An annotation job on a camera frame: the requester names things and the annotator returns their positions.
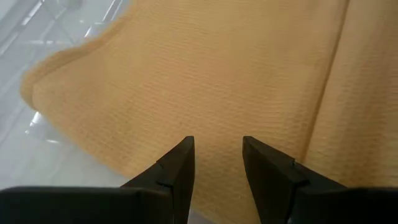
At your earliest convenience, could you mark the orange waffle-weave towel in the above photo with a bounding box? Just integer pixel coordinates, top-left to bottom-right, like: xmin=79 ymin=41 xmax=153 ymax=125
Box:
xmin=20 ymin=0 xmax=398 ymax=224

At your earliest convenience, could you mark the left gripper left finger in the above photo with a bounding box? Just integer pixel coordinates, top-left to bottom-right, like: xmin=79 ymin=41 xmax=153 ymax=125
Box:
xmin=120 ymin=135 xmax=196 ymax=224

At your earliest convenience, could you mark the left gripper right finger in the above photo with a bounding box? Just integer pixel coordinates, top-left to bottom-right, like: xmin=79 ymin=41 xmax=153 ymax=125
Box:
xmin=242 ymin=135 xmax=348 ymax=224

